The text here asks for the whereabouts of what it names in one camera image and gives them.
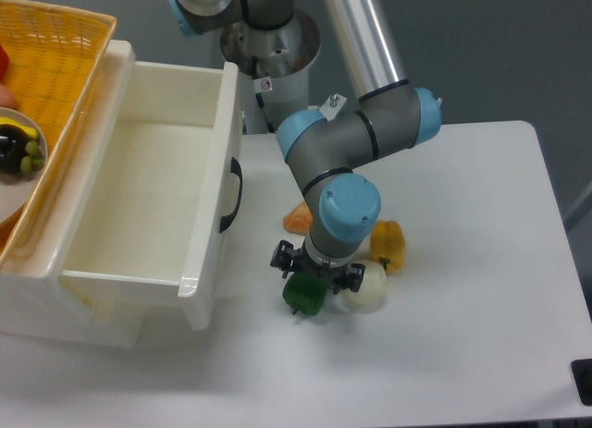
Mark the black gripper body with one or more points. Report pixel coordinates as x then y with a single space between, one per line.
308 260

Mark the green toy bell pepper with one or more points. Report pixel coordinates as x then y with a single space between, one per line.
305 293

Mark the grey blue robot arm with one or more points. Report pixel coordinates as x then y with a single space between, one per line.
324 153

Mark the white toy onion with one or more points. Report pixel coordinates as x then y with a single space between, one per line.
372 292

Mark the orange salmon slice toy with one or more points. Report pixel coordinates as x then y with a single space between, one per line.
299 220

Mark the yellow toy bell pepper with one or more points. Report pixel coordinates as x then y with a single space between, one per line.
387 246

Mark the white open drawer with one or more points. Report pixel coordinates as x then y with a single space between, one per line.
167 190

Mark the white plastic drawer cabinet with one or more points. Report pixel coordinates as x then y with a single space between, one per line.
36 300

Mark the black corner object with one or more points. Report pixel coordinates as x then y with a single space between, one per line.
582 375

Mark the white plate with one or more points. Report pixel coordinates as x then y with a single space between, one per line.
16 189

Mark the black toy mangosteen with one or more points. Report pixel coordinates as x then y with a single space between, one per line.
20 155

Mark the yellow woven basket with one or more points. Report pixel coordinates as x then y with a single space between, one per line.
55 52

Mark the yellow toy piece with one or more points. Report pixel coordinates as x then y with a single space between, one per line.
32 132

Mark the pink toy fruit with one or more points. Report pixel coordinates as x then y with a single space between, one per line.
7 98

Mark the red toy fruit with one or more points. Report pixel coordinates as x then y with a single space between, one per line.
4 61

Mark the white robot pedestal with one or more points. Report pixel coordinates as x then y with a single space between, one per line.
274 69

